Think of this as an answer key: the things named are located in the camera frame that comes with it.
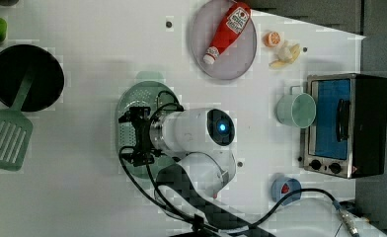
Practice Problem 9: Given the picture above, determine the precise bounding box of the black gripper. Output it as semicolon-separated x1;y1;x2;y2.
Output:
118;107;154;167

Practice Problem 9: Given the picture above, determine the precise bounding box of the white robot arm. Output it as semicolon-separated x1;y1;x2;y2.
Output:
116;103;274;237

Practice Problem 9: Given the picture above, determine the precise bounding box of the grey round plate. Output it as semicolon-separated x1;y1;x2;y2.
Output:
190;0;258;80

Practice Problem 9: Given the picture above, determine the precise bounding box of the green spatula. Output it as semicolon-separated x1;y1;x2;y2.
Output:
0;71;35;172

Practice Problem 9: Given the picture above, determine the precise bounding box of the blue cup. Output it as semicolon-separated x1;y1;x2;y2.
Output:
271;176;302;205

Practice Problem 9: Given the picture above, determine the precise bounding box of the red strawberry toy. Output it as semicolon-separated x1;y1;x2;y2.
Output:
281;184;289;194

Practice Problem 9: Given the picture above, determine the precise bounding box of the black round pan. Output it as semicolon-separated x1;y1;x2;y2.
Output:
0;44;65;112

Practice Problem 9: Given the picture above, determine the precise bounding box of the green cup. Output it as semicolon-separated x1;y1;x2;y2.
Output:
275;86;316;128

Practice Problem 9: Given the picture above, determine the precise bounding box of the red ketchup bottle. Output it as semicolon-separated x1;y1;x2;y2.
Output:
203;2;251;65

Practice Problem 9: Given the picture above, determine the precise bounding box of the orange slice toy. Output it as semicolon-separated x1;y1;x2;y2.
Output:
264;32;281;47

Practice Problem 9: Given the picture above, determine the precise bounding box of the peeled banana toy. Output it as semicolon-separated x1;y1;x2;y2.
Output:
270;40;301;68

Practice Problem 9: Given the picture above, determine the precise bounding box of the black toaster oven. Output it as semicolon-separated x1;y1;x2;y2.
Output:
303;73;387;179

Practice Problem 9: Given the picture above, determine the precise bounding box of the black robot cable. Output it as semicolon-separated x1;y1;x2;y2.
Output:
117;90;360;237

